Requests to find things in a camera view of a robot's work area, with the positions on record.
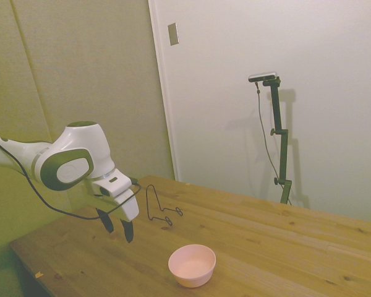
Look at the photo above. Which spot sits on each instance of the silver exterior camera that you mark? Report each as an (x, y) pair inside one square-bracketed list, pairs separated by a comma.
[(262, 76)]

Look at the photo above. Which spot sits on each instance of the pink plastic bowl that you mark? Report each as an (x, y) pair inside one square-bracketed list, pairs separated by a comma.
[(191, 278)]

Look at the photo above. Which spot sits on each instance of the grey wall switch plate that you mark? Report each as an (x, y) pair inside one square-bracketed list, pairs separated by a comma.
[(173, 34)]

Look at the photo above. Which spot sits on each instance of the white door frame trim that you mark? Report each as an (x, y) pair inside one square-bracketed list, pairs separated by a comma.
[(162, 92)]

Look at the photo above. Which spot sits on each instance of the dark articulated camera stand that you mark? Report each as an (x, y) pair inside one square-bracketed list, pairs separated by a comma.
[(284, 154)]

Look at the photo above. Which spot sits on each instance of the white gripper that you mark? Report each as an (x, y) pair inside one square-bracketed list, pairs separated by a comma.
[(128, 205)]

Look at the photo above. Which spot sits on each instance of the small orange scrap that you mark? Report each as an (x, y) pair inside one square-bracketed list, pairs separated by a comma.
[(39, 274)]

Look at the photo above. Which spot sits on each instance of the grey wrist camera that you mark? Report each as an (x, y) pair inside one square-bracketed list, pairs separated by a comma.
[(106, 204)]

